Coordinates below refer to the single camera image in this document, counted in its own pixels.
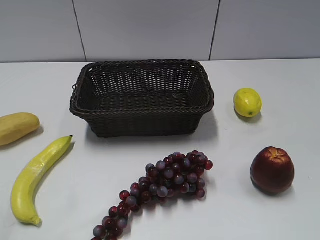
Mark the yellow mango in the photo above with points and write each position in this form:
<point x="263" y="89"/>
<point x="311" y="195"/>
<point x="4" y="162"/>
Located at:
<point x="16" y="126"/>

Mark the yellow lemon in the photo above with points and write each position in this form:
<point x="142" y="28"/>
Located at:
<point x="247" y="102"/>

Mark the black wicker basket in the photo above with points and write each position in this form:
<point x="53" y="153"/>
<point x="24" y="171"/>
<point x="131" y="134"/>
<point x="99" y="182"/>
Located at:
<point x="142" y="98"/>

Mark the yellow banana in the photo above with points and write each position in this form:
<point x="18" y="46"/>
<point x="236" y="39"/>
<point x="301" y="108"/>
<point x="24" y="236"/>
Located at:
<point x="24" y="188"/>

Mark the red apple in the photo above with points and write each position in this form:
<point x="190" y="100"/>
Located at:
<point x="272" y="170"/>

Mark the purple grape bunch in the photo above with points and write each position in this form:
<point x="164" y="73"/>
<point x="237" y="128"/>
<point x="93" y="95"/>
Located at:
<point x="177" y="173"/>

